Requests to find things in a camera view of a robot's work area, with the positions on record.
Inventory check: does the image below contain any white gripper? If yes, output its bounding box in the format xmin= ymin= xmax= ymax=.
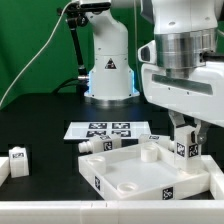
xmin=141 ymin=62 xmax=224 ymax=145

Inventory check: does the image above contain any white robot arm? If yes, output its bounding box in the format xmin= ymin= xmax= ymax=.
xmin=79 ymin=0 xmax=224 ymax=142

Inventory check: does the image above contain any white cable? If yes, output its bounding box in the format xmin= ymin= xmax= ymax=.
xmin=0 ymin=0 xmax=81 ymax=109

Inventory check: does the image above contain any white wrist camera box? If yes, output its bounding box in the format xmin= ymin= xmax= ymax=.
xmin=138 ymin=40 xmax=157 ymax=64

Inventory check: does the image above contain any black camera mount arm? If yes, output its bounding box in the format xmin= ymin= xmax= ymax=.
xmin=56 ymin=2 xmax=112 ymax=94

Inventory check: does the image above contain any white left fence wall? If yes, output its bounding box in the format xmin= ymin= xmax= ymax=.
xmin=0 ymin=157 xmax=10 ymax=186

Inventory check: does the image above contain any white marker sheet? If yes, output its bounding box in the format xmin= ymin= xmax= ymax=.
xmin=64 ymin=121 xmax=151 ymax=140

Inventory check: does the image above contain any white square table top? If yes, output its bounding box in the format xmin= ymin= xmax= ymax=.
xmin=78 ymin=143 xmax=210 ymax=200

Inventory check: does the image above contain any white front fence wall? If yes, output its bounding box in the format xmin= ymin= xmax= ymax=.
xmin=0 ymin=200 xmax=224 ymax=224

